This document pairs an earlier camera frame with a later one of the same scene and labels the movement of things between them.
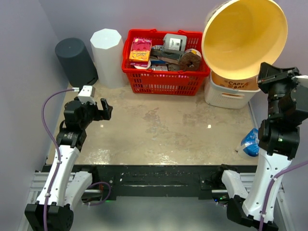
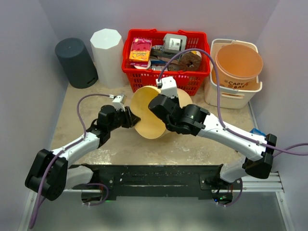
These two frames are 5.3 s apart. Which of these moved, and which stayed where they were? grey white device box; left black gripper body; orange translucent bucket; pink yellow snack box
Moved: left black gripper body; orange translucent bucket
Stayed: grey white device box; pink yellow snack box
